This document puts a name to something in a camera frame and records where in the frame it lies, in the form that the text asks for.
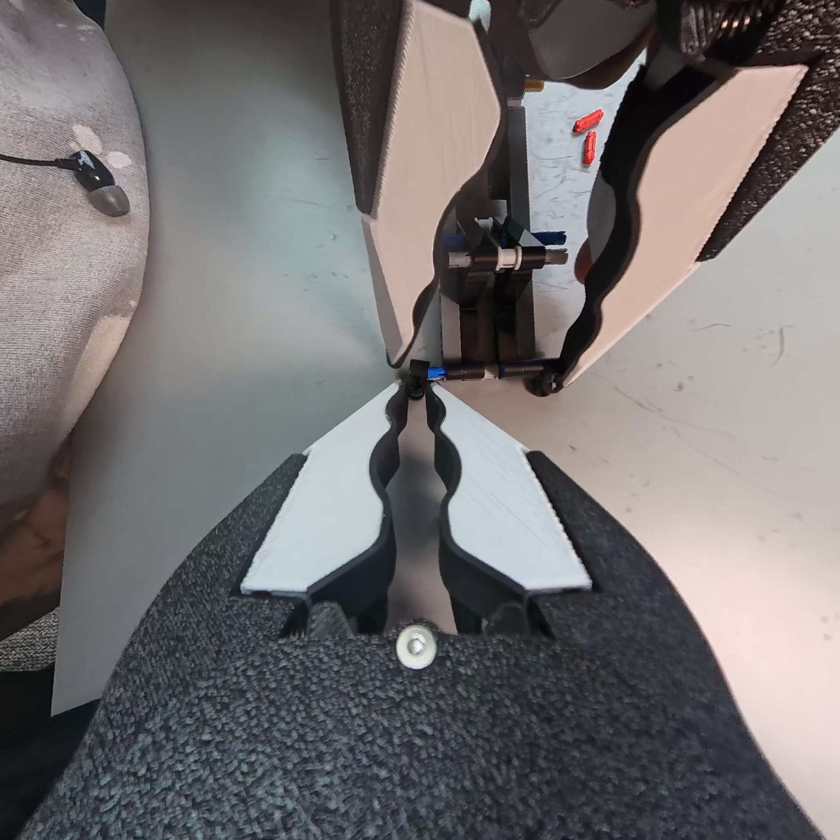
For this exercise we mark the person's left hand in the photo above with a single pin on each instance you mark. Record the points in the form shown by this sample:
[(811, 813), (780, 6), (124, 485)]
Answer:
[(583, 262)]

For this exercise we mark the grey desk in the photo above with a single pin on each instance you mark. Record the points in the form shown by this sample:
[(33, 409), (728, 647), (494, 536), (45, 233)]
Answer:
[(229, 262)]

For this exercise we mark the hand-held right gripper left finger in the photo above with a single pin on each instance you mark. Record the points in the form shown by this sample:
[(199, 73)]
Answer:
[(321, 525)]

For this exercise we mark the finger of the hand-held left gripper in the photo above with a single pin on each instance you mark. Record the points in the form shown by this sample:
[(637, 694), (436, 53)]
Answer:
[(433, 131), (695, 184)]

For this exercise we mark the toy brick chassis model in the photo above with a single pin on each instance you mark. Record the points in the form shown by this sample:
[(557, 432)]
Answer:
[(518, 164)]

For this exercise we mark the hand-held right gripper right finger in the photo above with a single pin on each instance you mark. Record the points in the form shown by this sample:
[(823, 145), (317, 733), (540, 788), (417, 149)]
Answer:
[(512, 525)]

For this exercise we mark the short red pin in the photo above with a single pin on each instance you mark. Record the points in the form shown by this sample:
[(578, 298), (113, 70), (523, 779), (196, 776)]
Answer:
[(590, 146), (588, 121)]

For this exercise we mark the person's grey patterned shirt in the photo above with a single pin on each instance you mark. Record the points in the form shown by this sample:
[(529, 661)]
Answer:
[(59, 295)]

